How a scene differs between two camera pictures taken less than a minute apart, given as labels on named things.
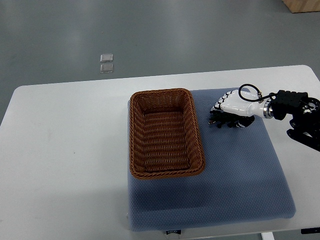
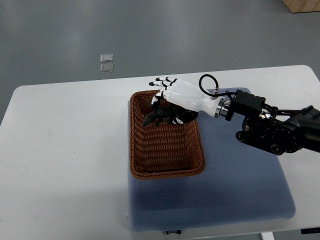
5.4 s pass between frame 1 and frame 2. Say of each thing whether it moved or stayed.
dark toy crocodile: moved
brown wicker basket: stayed
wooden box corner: stayed
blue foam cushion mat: stayed
